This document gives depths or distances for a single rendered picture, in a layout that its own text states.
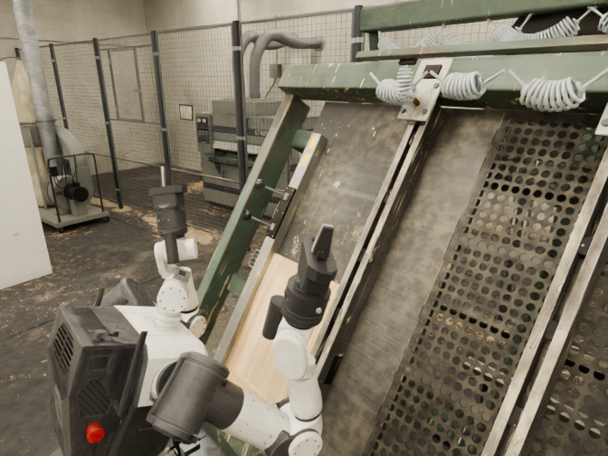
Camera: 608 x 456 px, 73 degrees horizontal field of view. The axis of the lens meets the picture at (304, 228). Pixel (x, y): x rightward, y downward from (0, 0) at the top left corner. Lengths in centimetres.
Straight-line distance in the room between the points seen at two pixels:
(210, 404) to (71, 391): 26
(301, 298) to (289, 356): 14
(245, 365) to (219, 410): 62
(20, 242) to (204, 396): 415
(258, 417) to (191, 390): 17
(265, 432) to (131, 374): 30
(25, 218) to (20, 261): 43
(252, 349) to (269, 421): 55
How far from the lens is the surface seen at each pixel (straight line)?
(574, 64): 116
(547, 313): 98
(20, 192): 478
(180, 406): 86
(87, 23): 1000
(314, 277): 73
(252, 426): 94
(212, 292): 171
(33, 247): 493
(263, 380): 143
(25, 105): 685
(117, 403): 98
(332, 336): 119
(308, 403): 97
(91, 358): 92
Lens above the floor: 189
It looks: 20 degrees down
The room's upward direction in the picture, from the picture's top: straight up
